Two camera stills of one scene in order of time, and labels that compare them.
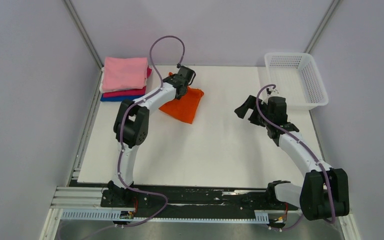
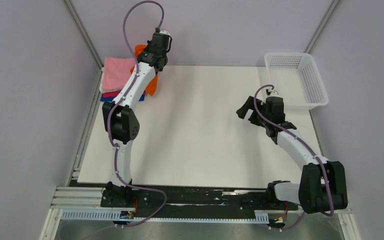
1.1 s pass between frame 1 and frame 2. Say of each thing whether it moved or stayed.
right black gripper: stayed
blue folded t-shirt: stayed
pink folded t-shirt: stayed
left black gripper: moved
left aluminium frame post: stayed
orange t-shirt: moved
